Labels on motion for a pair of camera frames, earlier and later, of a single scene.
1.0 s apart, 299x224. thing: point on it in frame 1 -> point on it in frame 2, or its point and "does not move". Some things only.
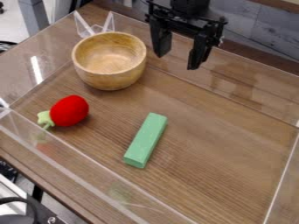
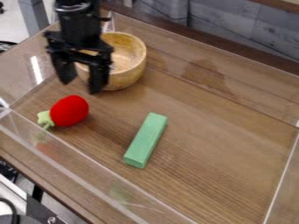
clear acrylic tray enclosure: (198, 142) does not move
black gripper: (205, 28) -> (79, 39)
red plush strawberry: (69, 111) does not move
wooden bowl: (109, 59) does not move
